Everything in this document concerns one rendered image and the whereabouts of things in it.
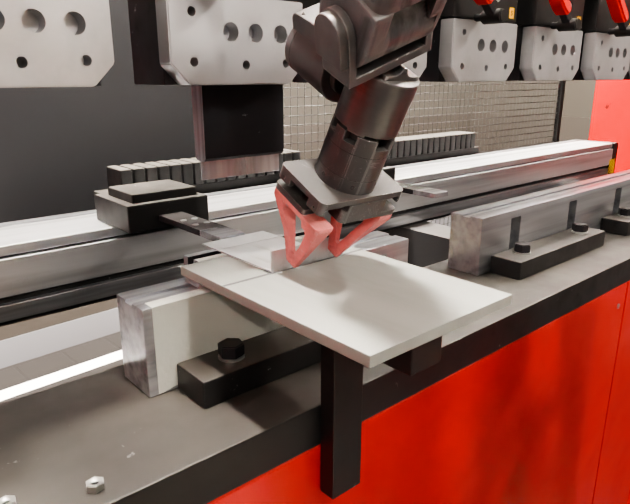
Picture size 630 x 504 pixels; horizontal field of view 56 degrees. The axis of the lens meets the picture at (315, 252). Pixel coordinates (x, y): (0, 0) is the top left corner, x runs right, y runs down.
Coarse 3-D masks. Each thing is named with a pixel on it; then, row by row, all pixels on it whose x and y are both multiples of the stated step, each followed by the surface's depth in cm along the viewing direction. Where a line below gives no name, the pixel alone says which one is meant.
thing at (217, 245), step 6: (246, 234) 70; (252, 234) 70; (258, 234) 70; (264, 234) 70; (270, 234) 70; (222, 240) 68; (228, 240) 68; (234, 240) 68; (240, 240) 68; (246, 240) 68; (252, 240) 68; (258, 240) 68; (210, 246) 65; (216, 246) 65; (222, 246) 65; (228, 246) 65; (234, 246) 65
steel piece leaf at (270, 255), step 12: (264, 240) 68; (276, 240) 68; (324, 240) 61; (228, 252) 63; (240, 252) 63; (252, 252) 63; (264, 252) 63; (276, 252) 57; (312, 252) 60; (324, 252) 61; (252, 264) 59; (264, 264) 59; (276, 264) 57; (288, 264) 58; (300, 264) 59
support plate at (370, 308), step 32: (224, 256) 62; (352, 256) 62; (384, 256) 62; (224, 288) 53; (256, 288) 53; (288, 288) 53; (320, 288) 53; (352, 288) 53; (384, 288) 53; (416, 288) 53; (448, 288) 53; (480, 288) 53; (288, 320) 47; (320, 320) 46; (352, 320) 46; (384, 320) 46; (416, 320) 46; (448, 320) 46; (352, 352) 42; (384, 352) 41
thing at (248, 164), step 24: (192, 96) 59; (216, 96) 59; (240, 96) 60; (264, 96) 62; (216, 120) 59; (240, 120) 61; (264, 120) 63; (216, 144) 60; (240, 144) 62; (264, 144) 64; (216, 168) 61; (240, 168) 63; (264, 168) 66
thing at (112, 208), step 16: (112, 192) 81; (128, 192) 78; (144, 192) 78; (160, 192) 79; (176, 192) 81; (192, 192) 82; (96, 208) 84; (112, 208) 79; (128, 208) 76; (144, 208) 77; (160, 208) 79; (176, 208) 80; (192, 208) 82; (112, 224) 80; (128, 224) 76; (144, 224) 78; (160, 224) 79; (176, 224) 75; (192, 224) 73; (208, 224) 74
